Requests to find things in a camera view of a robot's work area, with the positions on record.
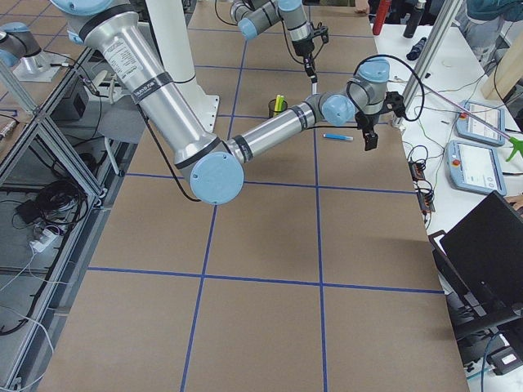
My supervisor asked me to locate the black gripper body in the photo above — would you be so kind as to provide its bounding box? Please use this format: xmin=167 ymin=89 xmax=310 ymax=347
xmin=355 ymin=112 xmax=380 ymax=134
xmin=292 ymin=38 xmax=314 ymax=58

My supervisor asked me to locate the blue highlighter pen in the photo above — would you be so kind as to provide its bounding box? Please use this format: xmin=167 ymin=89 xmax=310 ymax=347
xmin=323 ymin=133 xmax=354 ymax=142

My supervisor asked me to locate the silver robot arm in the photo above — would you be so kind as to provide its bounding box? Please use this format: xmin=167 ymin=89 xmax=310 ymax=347
xmin=53 ymin=1 xmax=390 ymax=205
xmin=230 ymin=1 xmax=328 ymax=93

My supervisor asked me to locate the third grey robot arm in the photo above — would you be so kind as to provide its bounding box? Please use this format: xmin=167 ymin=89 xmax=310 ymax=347
xmin=1 ymin=22 xmax=42 ymax=67

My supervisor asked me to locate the bystander hand at table edge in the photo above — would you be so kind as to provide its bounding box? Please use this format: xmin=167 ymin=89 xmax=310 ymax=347
xmin=355 ymin=0 xmax=370 ymax=14

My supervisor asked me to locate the black mesh pen cup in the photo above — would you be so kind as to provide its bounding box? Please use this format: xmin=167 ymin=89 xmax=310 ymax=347
xmin=268 ymin=97 xmax=288 ymax=118

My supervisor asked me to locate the red bottle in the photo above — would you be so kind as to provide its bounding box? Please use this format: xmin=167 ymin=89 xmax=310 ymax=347
xmin=373 ymin=0 xmax=392 ymax=36

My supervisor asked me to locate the far blue teach pendant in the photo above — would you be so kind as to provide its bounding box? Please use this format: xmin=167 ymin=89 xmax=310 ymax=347
xmin=454 ymin=99 xmax=507 ymax=147

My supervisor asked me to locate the blue teach pendant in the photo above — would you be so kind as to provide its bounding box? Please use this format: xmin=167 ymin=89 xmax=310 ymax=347
xmin=454 ymin=99 xmax=507 ymax=147
xmin=445 ymin=140 xmax=507 ymax=196

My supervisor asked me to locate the near blue teach pendant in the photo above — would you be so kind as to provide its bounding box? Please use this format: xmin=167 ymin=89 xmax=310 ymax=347
xmin=445 ymin=140 xmax=507 ymax=196

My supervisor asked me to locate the black bottle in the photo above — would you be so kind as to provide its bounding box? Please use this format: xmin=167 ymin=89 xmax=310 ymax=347
xmin=403 ymin=0 xmax=426 ymax=38

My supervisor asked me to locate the green tipped metal stand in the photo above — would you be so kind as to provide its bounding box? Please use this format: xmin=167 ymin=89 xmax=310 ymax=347
xmin=422 ymin=83 xmax=523 ymax=162

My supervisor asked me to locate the black laptop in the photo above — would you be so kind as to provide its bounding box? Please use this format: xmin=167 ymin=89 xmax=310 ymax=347
xmin=440 ymin=191 xmax=522 ymax=312

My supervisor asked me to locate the grey office chair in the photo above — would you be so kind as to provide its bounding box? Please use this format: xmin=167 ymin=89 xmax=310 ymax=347
xmin=99 ymin=96 xmax=145 ymax=177

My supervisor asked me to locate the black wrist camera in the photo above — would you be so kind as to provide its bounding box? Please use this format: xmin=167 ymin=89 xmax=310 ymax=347
xmin=312 ymin=22 xmax=329 ymax=44
xmin=382 ymin=91 xmax=406 ymax=118

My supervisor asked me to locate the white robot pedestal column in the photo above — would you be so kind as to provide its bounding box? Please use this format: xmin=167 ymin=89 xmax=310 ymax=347
xmin=145 ymin=0 xmax=220 ymax=132

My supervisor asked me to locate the aluminium frame post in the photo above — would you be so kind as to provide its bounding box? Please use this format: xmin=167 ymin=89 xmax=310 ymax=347
xmin=402 ymin=0 xmax=463 ymax=112

